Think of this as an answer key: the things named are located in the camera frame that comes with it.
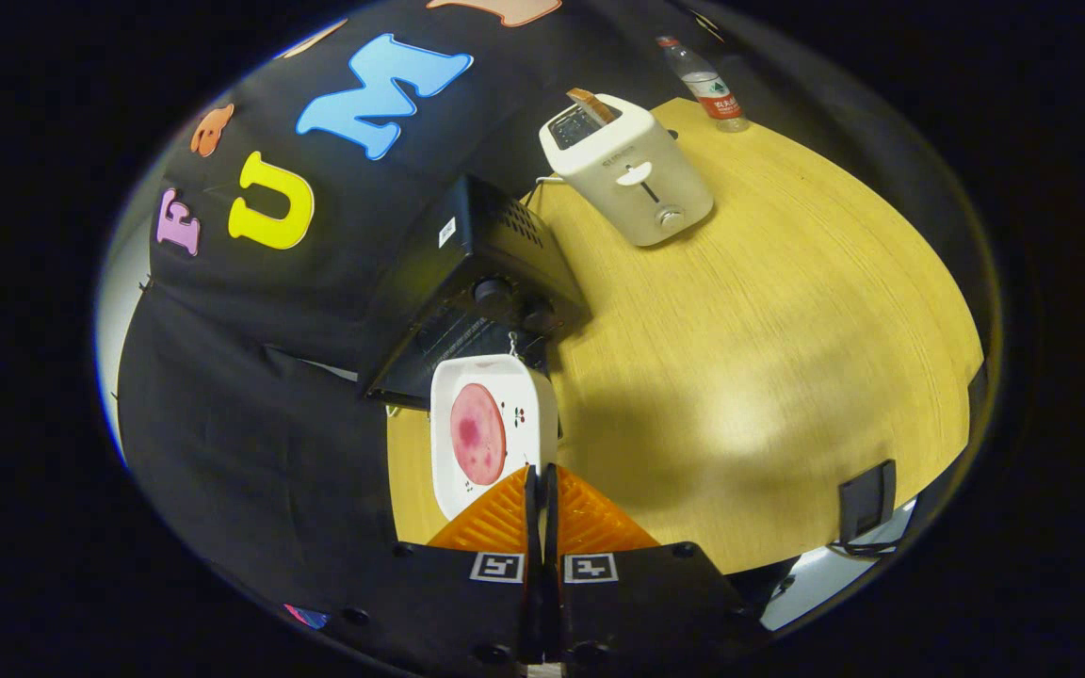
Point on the white pop-up toaster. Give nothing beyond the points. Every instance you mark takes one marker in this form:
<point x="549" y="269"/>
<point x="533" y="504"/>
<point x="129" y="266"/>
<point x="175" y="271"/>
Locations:
<point x="637" y="198"/>

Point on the black table edge bracket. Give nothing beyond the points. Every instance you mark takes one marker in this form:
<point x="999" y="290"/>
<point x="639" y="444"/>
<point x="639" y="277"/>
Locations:
<point x="867" y="504"/>

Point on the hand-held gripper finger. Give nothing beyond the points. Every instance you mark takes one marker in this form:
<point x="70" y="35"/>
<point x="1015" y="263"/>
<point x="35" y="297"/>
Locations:
<point x="533" y="527"/>
<point x="552" y="527"/>

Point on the clear water bottle red label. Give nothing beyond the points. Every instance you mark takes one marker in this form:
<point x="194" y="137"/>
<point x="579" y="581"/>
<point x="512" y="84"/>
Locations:
<point x="712" y="89"/>

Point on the black toaster oven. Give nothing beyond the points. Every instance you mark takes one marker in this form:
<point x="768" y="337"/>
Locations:
<point x="486" y="245"/>

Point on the white square plate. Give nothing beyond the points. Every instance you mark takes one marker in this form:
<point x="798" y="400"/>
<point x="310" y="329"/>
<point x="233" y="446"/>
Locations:
<point x="524" y="395"/>

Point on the brown bread slice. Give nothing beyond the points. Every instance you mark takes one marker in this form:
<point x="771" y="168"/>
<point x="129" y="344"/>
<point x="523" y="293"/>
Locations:
<point x="594" y="104"/>

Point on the black backdrop cloth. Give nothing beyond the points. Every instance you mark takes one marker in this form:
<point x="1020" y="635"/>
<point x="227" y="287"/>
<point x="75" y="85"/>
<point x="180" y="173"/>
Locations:
<point x="251" y="424"/>

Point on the pink round ham slice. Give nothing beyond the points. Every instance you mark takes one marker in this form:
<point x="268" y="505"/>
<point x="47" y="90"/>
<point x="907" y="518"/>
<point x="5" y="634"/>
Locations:
<point x="478" y="433"/>

